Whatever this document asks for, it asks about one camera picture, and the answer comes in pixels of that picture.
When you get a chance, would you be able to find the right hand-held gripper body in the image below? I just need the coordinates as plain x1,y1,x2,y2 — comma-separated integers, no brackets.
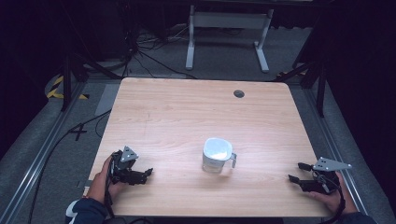
299,157,353,196

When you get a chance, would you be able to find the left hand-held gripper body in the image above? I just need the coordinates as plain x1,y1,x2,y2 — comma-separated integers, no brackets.
109,145,145,186

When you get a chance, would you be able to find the clear jug with white lid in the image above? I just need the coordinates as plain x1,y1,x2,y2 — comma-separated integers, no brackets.
201,137,238,175

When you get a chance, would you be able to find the person's right hand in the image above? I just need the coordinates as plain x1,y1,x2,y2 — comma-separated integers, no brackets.
305,171,358,216

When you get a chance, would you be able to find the person's left hand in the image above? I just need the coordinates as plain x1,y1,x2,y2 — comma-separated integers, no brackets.
87,154,129,205

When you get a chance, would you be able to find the black metal stand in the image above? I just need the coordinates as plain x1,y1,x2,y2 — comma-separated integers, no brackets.
60,51,123,113
274,59,329,119

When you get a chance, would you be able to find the yellow black floor tape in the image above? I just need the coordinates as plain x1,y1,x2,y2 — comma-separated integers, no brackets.
46,75,91,101

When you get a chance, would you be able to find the right hand-held gripper cable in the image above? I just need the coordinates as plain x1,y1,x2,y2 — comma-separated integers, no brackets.
322,185,347,224

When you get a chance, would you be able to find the hand-held gripper cable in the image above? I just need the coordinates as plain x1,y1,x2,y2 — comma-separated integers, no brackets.
104,158,116,218
322,185,347,224

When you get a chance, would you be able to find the metal floor rail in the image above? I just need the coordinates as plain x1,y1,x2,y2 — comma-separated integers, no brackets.
302,87,370,217
0,79,89,224

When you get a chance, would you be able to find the left hand-held gripper cable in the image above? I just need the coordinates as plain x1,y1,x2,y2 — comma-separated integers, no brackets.
104,158,116,218

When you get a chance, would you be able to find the black floor cable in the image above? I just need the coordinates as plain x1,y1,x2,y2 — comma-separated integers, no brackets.
27,108,113,224

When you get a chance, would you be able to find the bundle of black cables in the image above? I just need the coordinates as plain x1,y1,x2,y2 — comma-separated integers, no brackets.
121,24,199,80

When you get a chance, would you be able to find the white metal desk frame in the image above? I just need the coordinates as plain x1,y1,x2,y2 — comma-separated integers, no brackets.
185,4,276,75

